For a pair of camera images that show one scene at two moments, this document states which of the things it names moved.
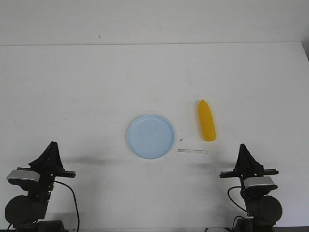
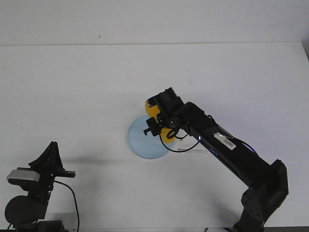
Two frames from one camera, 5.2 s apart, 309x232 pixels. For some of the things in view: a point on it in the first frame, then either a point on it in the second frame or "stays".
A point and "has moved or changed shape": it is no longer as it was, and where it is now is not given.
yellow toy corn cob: (206, 121) has moved or changed shape
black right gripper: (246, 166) → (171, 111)
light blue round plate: (150, 137) stays
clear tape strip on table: (186, 150) stays
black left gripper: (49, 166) stays
